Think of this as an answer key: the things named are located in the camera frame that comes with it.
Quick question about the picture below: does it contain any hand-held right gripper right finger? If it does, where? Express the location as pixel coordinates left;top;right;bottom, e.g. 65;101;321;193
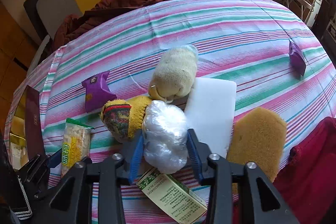
187;129;300;224

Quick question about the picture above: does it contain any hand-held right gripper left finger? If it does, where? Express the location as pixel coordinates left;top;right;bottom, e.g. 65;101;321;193
35;135;145;224

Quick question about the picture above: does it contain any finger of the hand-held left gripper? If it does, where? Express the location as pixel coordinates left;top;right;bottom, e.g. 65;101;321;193
17;149;62;199

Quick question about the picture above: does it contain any clear plastic bag ball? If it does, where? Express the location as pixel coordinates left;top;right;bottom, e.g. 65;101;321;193
142;100;188;174

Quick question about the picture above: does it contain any green print carton box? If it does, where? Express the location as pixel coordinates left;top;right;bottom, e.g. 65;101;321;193
136;168;208;224

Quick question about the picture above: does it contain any yellow patterned sock ball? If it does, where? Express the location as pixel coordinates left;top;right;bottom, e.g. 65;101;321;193
99;95;153;143

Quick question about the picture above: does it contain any rice snack bar packet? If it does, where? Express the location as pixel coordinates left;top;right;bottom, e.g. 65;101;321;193
61;118;92;178

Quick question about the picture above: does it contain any white foam block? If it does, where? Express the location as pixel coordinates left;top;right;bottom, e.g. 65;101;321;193
184;78;237;159

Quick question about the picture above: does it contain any maroon box with gold lining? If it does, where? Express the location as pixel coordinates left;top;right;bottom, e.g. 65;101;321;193
5;85;46;169

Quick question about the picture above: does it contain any purple snack packet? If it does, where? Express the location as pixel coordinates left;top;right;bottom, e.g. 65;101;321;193
81;71;118;112
289;41;307;79

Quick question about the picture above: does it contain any beige sock ball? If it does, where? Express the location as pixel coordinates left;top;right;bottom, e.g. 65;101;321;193
149;45;198;104

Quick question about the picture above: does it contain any red cloth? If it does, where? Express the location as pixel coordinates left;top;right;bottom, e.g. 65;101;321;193
232;116;336;224

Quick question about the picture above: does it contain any wooden wardrobe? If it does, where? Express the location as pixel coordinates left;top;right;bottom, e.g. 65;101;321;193
0;1;40;119

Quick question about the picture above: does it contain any striped bedsheet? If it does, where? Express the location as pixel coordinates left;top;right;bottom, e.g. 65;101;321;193
4;0;336;224

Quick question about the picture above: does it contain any dark red jacket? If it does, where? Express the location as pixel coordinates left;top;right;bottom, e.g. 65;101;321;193
52;0;201;52

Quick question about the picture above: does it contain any white appliance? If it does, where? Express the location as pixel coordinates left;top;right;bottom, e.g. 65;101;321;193
306;0;323;28

